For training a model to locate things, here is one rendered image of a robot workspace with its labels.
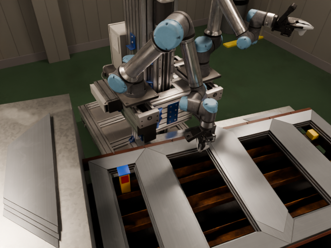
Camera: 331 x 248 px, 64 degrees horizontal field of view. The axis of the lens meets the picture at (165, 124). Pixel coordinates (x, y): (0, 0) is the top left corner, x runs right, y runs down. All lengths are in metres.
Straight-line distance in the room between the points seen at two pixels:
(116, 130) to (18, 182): 1.51
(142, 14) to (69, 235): 1.19
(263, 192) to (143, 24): 1.14
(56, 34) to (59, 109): 2.62
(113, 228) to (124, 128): 1.48
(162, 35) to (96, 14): 3.25
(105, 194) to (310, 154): 1.19
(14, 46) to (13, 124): 2.79
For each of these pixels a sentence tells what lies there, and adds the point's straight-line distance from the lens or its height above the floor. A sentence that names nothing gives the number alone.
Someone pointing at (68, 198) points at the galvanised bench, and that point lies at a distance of 1.18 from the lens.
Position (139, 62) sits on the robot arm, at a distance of 1.32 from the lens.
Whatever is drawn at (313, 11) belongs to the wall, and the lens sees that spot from 4.72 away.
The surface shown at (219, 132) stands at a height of 0.85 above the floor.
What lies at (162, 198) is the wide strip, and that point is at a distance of 1.37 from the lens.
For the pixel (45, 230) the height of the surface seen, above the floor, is 1.06.
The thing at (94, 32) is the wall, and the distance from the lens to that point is 4.46.
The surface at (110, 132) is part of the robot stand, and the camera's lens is 2.61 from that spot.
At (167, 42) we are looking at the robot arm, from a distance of 1.19.
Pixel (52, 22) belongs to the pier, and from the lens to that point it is 4.08.
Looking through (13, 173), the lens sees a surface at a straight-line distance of 1.32.
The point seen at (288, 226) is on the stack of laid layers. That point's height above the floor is 0.85.
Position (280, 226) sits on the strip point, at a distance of 1.43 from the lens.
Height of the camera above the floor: 2.01
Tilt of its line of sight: 42 degrees down
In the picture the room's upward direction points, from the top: 3 degrees clockwise
